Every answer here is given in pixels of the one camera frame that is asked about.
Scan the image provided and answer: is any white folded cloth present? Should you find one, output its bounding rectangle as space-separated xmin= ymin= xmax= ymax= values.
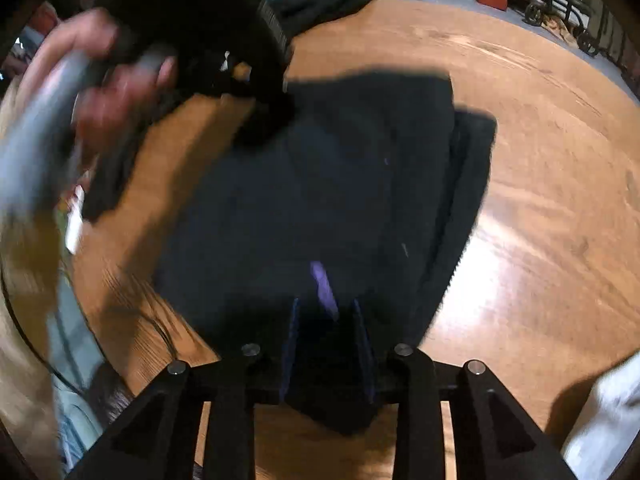
xmin=562 ymin=352 xmax=639 ymax=479

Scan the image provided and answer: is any black garment with white tag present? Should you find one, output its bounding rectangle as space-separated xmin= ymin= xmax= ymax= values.
xmin=153 ymin=70 xmax=497 ymax=434

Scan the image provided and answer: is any black clothes pile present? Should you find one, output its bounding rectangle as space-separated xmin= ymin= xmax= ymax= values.
xmin=270 ymin=0 xmax=373 ymax=37

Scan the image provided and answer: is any person's left hand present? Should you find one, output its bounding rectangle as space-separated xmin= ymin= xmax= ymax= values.
xmin=15 ymin=9 xmax=177 ymax=168

